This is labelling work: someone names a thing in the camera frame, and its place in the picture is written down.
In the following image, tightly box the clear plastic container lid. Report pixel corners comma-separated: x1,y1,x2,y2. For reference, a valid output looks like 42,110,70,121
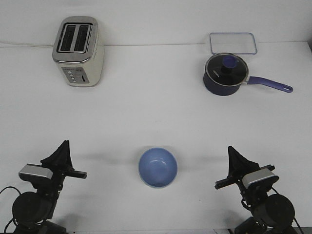
209,32,257,55

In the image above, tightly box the white toaster power cord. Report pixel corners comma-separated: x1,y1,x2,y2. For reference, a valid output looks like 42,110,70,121
0,41,56,48

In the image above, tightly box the glass pot lid blue knob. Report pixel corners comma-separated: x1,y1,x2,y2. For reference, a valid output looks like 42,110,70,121
205,53,249,87

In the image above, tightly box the cream and steel toaster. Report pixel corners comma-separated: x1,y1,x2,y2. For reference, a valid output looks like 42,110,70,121
52,16,104,87

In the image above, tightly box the blue bowl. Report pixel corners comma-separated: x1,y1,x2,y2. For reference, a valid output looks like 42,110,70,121
138,147,177,188

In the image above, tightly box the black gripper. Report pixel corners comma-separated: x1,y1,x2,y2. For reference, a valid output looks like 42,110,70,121
214,146,275,195
40,140,87,195

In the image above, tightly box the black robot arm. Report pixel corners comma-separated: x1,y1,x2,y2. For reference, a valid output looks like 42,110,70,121
214,146,296,234
12,140,87,234

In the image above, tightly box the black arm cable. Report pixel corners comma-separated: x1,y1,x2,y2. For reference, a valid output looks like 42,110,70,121
0,186,22,232

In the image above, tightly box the dark blue saucepan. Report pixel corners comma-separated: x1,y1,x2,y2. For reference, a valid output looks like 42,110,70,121
202,63,293,97

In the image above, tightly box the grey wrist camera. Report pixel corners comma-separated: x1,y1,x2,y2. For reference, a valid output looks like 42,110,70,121
19,164,53,182
242,168,279,190

